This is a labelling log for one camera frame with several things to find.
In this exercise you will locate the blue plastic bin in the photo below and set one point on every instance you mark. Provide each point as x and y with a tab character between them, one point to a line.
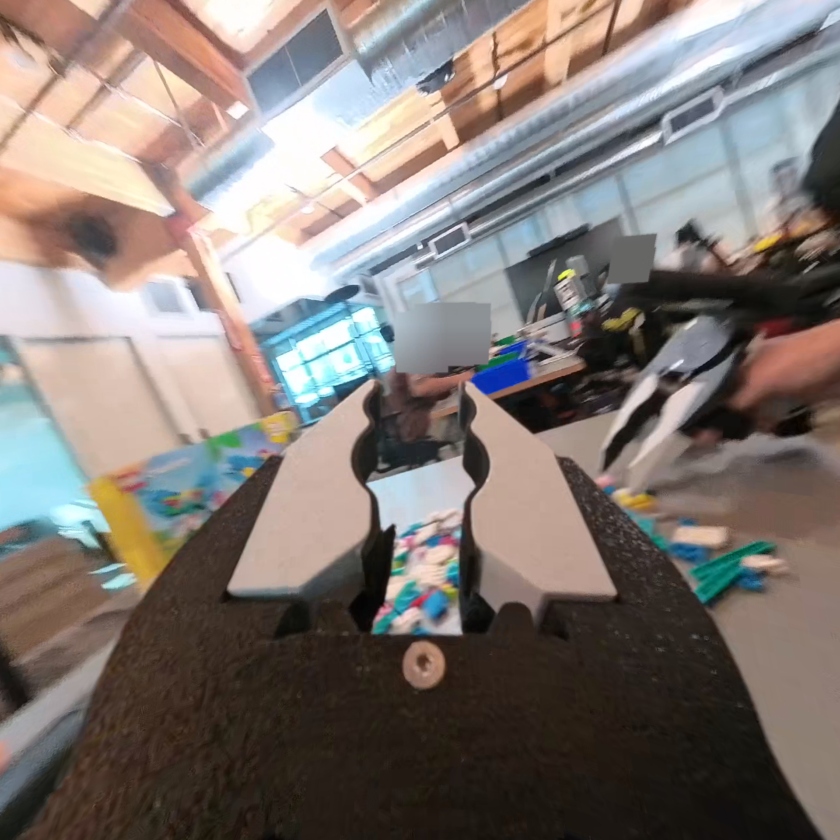
502	377

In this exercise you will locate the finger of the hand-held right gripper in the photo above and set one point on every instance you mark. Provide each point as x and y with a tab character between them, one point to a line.
676	426
695	348

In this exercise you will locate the white door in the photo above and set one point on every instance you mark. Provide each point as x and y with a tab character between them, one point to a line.
184	367
79	407

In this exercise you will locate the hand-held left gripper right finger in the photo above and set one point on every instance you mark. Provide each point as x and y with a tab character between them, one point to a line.
538	525

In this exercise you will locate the person's right hand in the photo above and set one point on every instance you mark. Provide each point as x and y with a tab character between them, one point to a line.
787	367

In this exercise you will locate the grey desk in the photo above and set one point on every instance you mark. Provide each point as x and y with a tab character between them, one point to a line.
774	689

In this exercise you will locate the glass walled room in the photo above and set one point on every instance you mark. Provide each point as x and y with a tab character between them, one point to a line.
315	354

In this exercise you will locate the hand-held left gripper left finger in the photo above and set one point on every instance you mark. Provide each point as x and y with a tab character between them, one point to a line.
302	525

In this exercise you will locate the pile of colourful bricks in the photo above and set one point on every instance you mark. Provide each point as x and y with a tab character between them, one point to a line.
420	577

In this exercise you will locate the black wall screen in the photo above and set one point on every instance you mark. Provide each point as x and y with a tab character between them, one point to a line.
531	289

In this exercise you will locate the wood-edged office desk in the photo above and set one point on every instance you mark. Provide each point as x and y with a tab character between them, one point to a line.
544	371

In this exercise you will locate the silver ventilation duct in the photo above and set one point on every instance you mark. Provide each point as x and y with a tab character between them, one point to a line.
525	184
223	170

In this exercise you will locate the wooden support post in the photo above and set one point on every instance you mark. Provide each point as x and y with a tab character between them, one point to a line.
223	308

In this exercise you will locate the colourful brick set box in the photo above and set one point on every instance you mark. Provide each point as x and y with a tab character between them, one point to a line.
164	499

